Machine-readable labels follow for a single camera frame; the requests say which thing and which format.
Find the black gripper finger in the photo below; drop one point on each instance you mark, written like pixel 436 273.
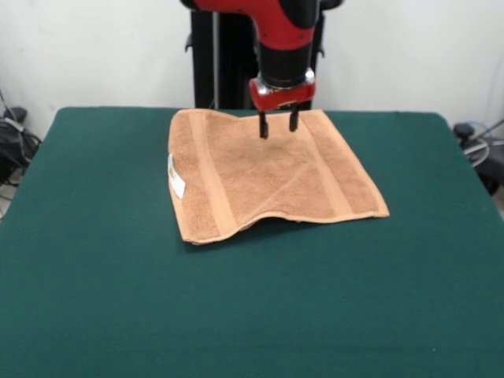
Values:
pixel 264 126
pixel 293 120

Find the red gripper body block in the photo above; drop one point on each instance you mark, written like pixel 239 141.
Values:
pixel 281 98

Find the tan terry towel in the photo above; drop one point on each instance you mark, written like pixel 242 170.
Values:
pixel 256 177

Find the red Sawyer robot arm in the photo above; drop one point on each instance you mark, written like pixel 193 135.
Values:
pixel 287 39

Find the dark green table cloth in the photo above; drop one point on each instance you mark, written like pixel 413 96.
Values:
pixel 118 275

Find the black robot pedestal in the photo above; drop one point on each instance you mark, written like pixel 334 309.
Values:
pixel 232 59

